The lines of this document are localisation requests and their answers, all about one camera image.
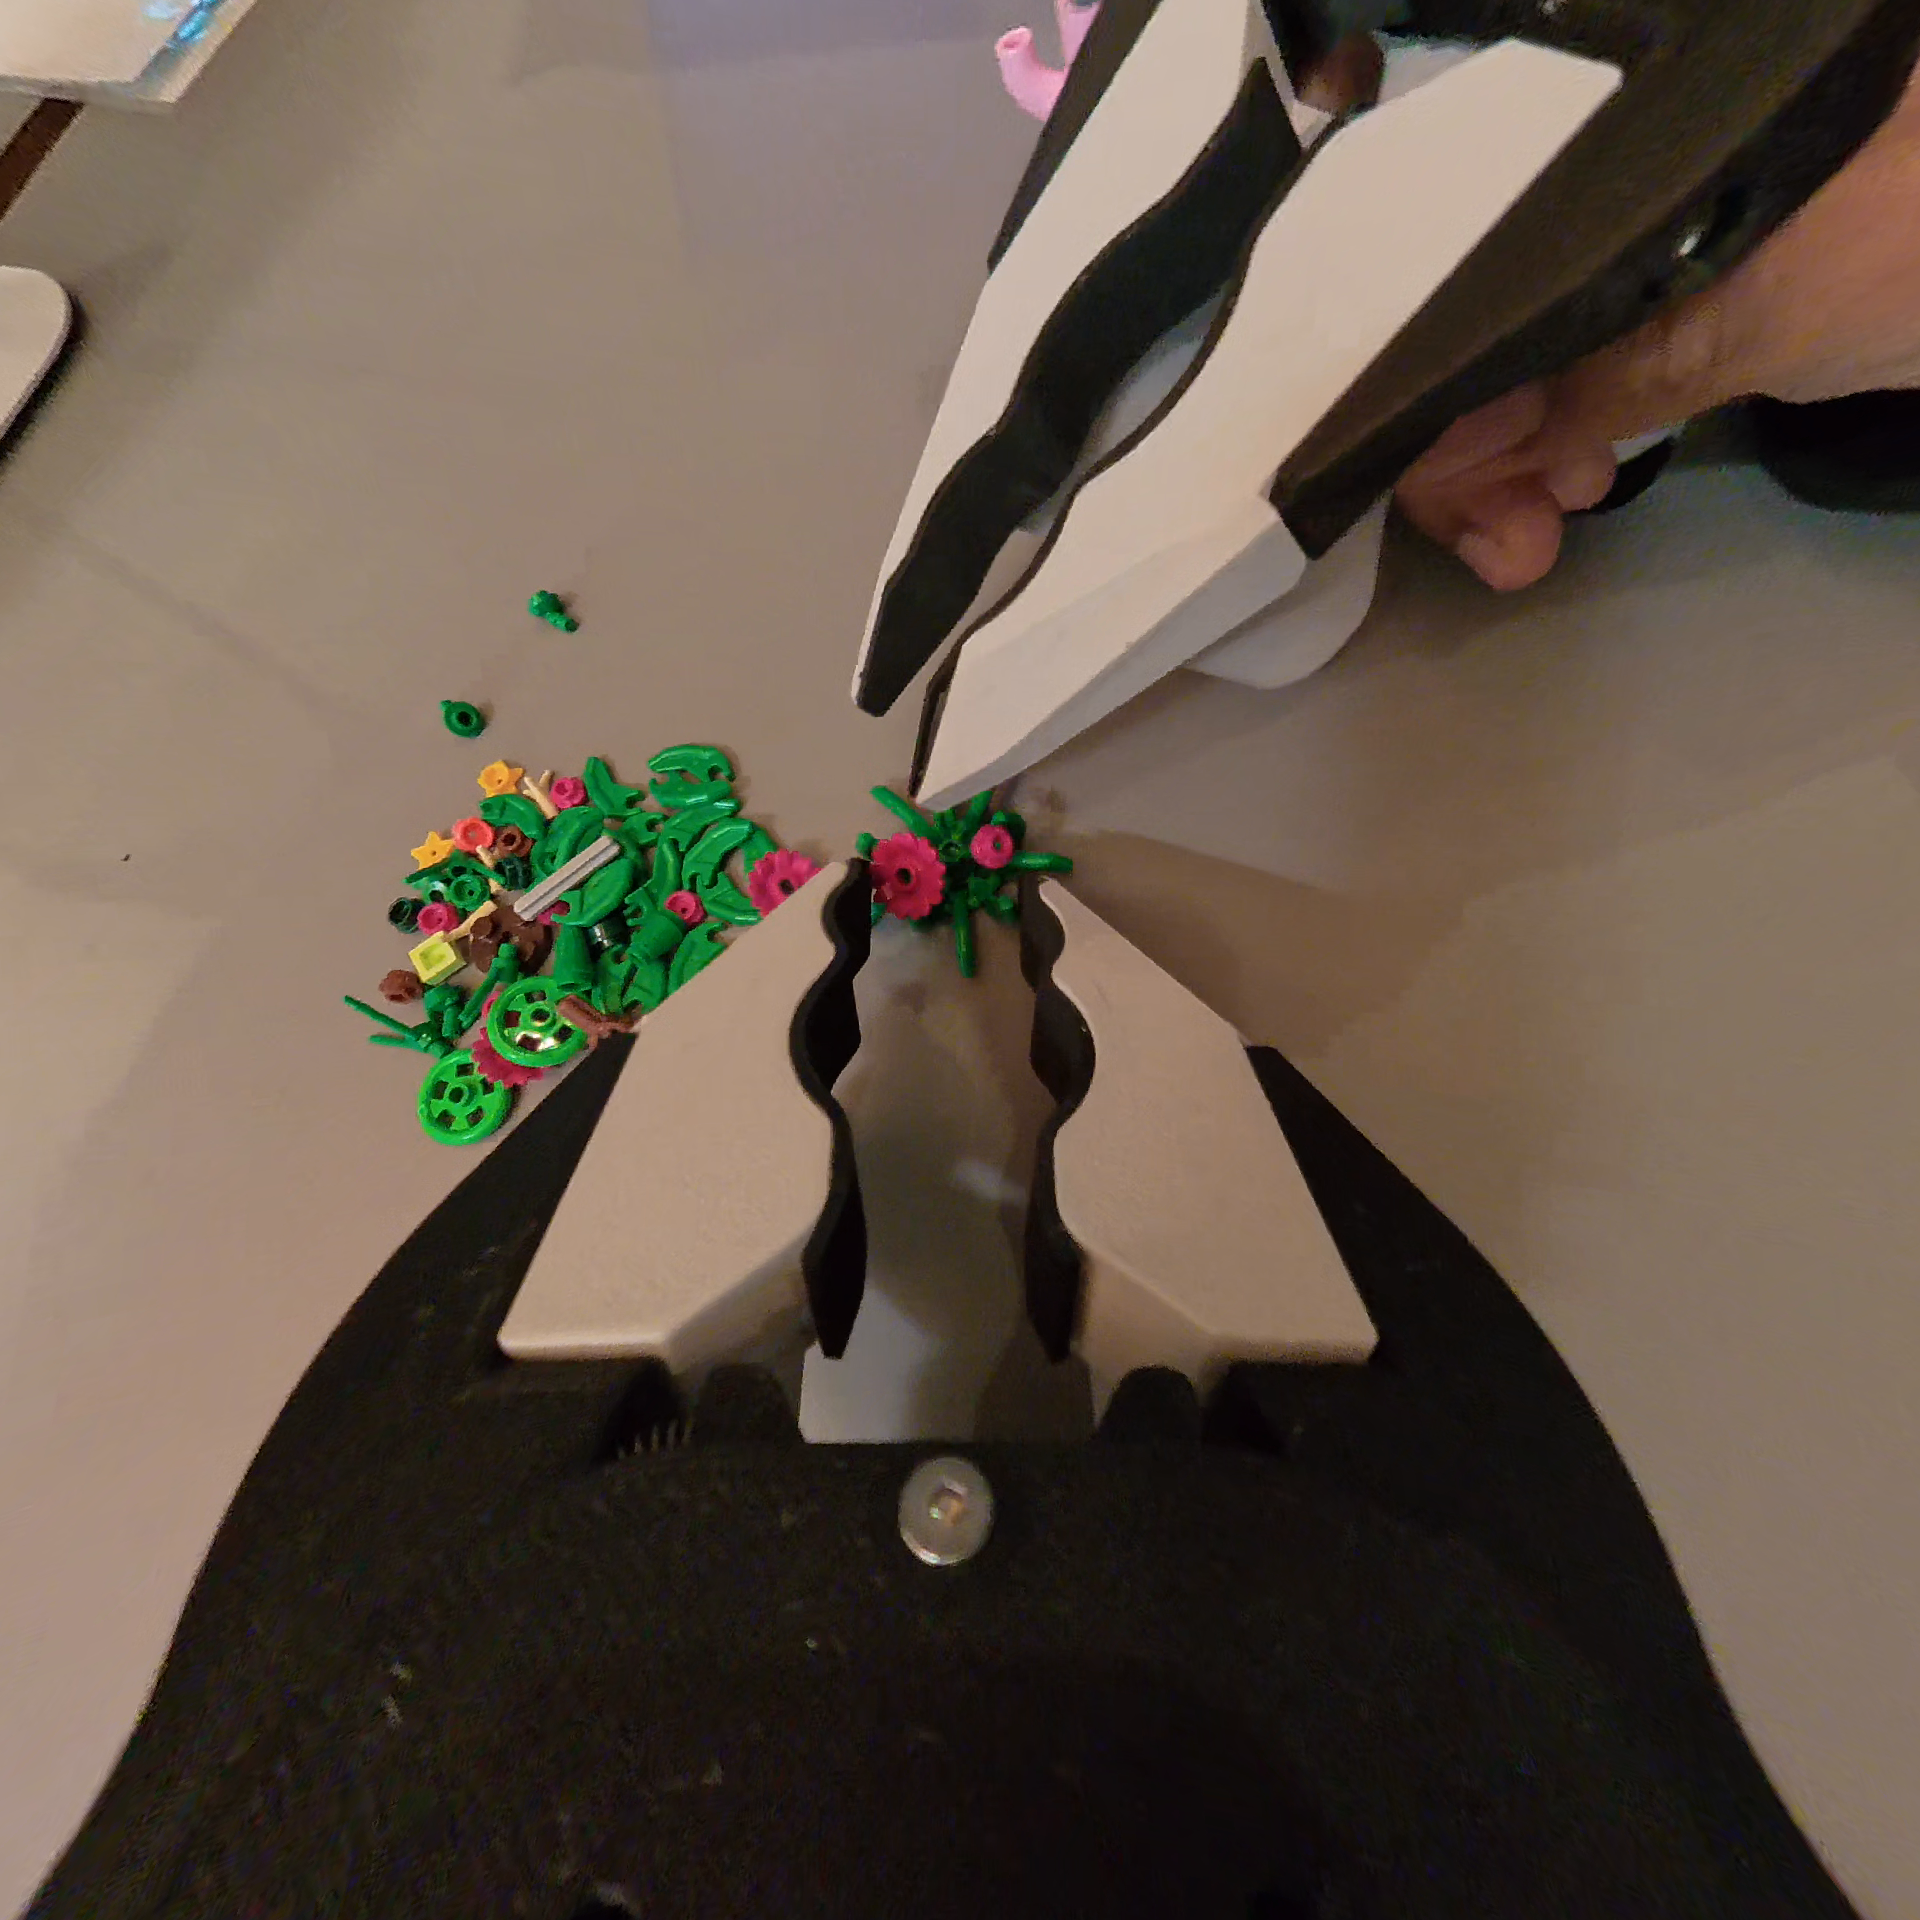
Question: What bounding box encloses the white metal stand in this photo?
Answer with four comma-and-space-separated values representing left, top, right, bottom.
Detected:
0, 265, 74, 439

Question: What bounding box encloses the green spiky toy plant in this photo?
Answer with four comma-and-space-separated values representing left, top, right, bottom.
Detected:
855, 786, 1075, 981

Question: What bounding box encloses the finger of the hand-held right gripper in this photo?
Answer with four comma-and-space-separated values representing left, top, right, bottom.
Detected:
852, 0, 1309, 722
913, 36, 1632, 814

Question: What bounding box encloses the person's right hand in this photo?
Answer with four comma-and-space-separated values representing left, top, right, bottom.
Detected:
1395, 58, 1920, 594

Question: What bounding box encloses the laminated paper sheet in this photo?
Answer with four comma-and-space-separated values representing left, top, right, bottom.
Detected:
0, 0, 256, 114

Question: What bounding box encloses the pink toy brick flowerpot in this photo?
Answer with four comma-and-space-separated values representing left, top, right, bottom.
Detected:
995, 0, 1110, 123

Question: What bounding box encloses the pile of toy brick pieces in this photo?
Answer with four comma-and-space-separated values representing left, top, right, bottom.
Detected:
344, 743, 781, 1150

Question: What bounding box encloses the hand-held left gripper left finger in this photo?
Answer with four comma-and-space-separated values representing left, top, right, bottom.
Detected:
499, 859, 878, 1442

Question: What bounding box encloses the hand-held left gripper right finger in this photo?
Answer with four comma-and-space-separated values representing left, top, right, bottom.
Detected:
1020, 878, 1380, 1433

